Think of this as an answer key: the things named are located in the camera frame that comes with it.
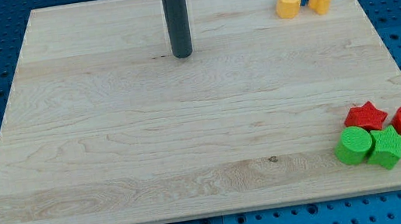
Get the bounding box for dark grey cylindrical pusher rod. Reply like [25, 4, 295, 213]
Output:
[161, 0, 192, 58]

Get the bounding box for yellow hexagon block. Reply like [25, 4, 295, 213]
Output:
[276, 0, 301, 19]

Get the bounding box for light wooden board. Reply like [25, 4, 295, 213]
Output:
[0, 0, 401, 224]

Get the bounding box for red star block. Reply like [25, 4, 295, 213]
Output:
[344, 101, 388, 131]

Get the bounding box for green cylinder block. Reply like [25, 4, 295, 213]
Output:
[334, 126, 373, 166]

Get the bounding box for green star block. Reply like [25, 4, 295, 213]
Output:
[367, 125, 401, 170]

